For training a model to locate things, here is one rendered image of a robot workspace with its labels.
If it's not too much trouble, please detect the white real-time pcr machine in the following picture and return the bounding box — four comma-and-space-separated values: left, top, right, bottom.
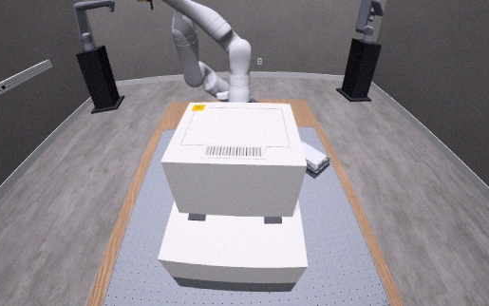
158, 103, 308, 292

